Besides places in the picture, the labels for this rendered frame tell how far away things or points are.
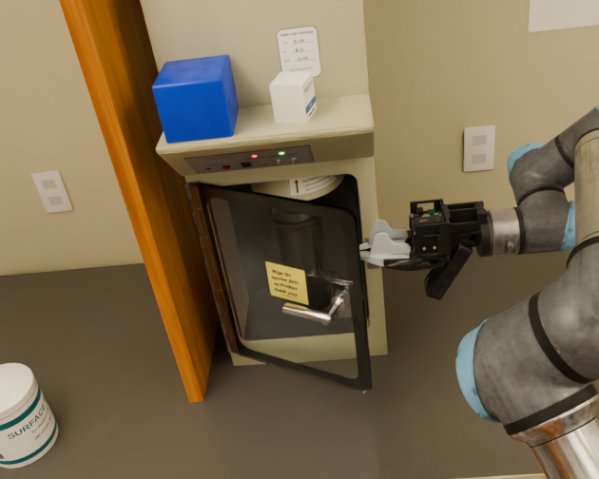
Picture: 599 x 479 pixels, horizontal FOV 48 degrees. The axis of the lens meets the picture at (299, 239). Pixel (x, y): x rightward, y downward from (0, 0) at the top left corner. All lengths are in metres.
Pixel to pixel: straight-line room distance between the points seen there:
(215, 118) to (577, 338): 0.56
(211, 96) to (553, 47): 0.86
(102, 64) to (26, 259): 1.01
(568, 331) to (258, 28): 0.60
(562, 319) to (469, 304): 0.74
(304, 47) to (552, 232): 0.47
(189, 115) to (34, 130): 0.78
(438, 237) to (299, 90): 0.31
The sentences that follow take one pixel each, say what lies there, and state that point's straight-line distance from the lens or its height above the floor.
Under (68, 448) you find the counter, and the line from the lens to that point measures 1.40.
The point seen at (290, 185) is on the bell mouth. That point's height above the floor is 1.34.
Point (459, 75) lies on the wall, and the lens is 1.55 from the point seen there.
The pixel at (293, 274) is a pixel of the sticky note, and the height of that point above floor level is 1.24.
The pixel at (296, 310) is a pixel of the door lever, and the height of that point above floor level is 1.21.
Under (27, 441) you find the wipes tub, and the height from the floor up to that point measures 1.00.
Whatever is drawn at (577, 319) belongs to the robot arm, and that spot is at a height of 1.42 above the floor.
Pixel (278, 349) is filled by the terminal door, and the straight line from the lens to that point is 1.29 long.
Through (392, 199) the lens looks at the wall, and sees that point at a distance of 1.68.
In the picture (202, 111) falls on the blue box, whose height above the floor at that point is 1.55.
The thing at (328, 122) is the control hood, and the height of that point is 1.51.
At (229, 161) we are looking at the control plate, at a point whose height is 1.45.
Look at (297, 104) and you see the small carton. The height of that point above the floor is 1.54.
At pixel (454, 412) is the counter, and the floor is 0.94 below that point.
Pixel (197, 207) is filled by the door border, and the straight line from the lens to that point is 1.17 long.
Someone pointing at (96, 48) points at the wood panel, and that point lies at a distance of 1.00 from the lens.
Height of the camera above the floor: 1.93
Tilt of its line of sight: 35 degrees down
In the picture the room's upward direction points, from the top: 9 degrees counter-clockwise
